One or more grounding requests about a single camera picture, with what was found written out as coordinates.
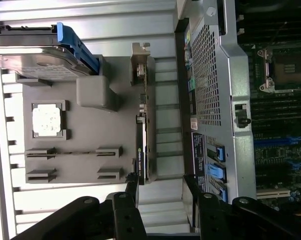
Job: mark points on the blue plastic disk carrier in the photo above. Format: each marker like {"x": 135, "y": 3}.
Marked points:
{"x": 73, "y": 42}

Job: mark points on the blue expansion slot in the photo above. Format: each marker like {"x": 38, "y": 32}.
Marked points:
{"x": 270, "y": 143}

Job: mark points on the black case lock knob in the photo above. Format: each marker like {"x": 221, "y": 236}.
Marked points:
{"x": 241, "y": 117}

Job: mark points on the silver CPU chip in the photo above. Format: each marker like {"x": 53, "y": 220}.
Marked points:
{"x": 46, "y": 118}

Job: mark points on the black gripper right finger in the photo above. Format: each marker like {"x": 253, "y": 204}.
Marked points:
{"x": 215, "y": 220}

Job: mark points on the grey parts rack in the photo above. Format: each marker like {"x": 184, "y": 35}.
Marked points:
{"x": 90, "y": 130}

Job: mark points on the CPU socket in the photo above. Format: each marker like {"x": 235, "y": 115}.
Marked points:
{"x": 288, "y": 67}

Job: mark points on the white expansion slot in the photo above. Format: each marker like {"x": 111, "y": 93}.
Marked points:
{"x": 273, "y": 193}

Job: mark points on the blue card retention clip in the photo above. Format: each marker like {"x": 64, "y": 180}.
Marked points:
{"x": 223, "y": 192}
{"x": 220, "y": 153}
{"x": 213, "y": 171}

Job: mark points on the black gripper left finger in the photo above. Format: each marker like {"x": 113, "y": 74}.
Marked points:
{"x": 65, "y": 220}

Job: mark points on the open black PC case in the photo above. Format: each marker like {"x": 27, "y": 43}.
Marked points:
{"x": 215, "y": 75}

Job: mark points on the silver hard disk drive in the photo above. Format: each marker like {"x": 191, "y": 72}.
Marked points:
{"x": 28, "y": 62}

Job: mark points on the green motherboard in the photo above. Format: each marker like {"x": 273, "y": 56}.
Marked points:
{"x": 278, "y": 155}

